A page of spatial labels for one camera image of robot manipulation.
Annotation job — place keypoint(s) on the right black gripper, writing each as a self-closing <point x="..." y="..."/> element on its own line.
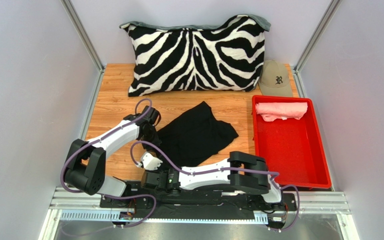
<point x="152" y="178"/>

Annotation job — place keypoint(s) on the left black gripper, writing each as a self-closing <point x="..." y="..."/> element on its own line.
<point x="156" y="140"/>

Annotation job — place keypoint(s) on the black t-shirt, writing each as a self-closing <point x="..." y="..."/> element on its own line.
<point x="195" y="136"/>

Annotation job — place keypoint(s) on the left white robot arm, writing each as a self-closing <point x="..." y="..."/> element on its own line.
<point x="84" y="170"/>

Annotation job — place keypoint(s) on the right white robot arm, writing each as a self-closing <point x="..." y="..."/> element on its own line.
<point x="241" y="171"/>

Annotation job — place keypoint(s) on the zebra striped pillow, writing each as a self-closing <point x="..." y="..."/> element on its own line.
<point x="227" y="57"/>

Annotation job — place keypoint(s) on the rolled pink t-shirt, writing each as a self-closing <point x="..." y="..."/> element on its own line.
<point x="271" y="111"/>

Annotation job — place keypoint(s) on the red plastic tray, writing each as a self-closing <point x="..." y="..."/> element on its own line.
<point x="291" y="147"/>

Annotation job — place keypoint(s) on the beige baseball cap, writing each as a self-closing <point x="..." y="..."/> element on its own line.
<point x="274" y="80"/>

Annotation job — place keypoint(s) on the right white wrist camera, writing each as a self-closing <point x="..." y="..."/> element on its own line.
<point x="149" y="162"/>

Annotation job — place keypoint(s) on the left aluminium frame post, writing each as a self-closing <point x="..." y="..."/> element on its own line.
<point x="75" y="19"/>

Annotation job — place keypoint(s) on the aluminium frame post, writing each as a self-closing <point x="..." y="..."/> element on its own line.
<point x="318" y="32"/>
<point x="75" y="19"/>

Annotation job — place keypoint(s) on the right aluminium frame post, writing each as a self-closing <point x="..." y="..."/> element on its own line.
<point x="318" y="32"/>

